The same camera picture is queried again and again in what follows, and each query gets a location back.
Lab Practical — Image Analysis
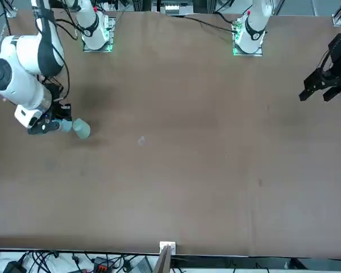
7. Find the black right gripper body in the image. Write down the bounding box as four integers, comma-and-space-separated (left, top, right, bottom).
49, 99, 73, 122

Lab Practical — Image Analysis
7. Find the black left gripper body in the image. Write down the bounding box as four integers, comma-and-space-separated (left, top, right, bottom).
323, 52, 341, 86

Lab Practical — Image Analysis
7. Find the light blue plastic cup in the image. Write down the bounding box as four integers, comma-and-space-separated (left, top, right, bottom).
58, 119, 74, 133

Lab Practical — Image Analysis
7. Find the pale green plastic cup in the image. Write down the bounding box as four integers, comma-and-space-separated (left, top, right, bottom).
73, 118, 91, 140

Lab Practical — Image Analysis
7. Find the black flat power adapter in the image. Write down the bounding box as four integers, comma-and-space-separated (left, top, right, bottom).
2, 260, 28, 273

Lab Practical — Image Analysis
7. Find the black ribbed power adapter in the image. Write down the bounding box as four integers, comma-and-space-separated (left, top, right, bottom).
132, 257, 156, 273

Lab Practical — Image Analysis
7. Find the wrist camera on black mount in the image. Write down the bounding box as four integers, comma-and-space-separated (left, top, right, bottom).
27, 120, 60, 135

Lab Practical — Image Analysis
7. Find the small white post bracket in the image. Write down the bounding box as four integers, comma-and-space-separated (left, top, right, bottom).
159, 241, 177, 254

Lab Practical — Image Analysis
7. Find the upright aluminium profile post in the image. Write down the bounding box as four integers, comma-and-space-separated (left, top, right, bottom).
155, 243, 173, 273

